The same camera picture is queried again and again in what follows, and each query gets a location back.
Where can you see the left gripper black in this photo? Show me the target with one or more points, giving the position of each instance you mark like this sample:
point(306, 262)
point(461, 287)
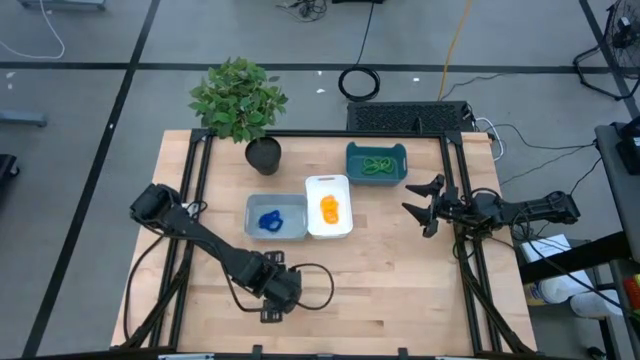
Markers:
point(285, 290)

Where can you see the white paper towel roll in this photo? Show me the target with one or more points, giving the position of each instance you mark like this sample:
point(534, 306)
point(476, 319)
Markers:
point(562, 289)

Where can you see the black metal shelf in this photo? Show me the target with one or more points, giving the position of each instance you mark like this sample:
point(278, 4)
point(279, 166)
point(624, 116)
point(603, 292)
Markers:
point(575, 257)

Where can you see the black chair part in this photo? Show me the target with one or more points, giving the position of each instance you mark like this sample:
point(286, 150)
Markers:
point(6, 167)

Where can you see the green potted plant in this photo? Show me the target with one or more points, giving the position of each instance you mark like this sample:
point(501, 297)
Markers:
point(235, 105)

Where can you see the silver metal plate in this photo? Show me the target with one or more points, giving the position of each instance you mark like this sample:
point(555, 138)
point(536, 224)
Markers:
point(186, 356)

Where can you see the teal plastic bin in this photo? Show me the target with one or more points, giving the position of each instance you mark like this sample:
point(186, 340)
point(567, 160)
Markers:
point(355, 150)

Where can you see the red and yellow package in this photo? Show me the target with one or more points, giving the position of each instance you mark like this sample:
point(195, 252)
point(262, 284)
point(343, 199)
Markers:
point(634, 295)

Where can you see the grey plastic bin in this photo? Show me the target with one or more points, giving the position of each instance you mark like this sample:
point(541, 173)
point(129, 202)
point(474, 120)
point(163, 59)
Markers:
point(295, 225)

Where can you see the small black bracket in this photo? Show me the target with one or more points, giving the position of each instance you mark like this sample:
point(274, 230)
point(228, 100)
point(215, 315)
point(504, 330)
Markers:
point(402, 353)
point(257, 351)

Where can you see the black perforated computer case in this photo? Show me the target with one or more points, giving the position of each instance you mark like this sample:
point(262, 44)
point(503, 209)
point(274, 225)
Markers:
point(400, 116)

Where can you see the white paper sheet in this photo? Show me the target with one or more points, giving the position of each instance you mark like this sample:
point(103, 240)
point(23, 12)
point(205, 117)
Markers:
point(545, 246)

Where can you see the grey furniture foot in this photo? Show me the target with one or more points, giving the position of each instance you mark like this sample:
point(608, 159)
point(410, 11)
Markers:
point(22, 119)
point(62, 4)

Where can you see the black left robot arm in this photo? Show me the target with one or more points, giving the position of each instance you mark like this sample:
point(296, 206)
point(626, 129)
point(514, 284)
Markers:
point(200, 240)

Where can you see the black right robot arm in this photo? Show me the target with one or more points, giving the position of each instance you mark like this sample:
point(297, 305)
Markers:
point(540, 210)

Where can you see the black aluminium table frame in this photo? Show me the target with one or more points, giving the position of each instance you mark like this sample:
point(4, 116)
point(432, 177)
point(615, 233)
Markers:
point(325, 133)

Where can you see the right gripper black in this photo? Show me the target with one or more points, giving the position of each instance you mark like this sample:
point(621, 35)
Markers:
point(450, 210)

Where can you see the white plastic bin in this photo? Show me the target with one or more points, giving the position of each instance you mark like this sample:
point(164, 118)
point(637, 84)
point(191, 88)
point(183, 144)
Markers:
point(345, 220)

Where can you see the black floor fan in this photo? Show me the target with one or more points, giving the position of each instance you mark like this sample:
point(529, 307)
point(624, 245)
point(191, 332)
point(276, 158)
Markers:
point(624, 37)

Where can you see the black device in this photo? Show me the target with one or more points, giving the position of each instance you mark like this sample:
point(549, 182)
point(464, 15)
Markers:
point(631, 150)

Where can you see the black side table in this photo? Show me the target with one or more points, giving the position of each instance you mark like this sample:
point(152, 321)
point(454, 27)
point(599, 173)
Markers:
point(620, 200)

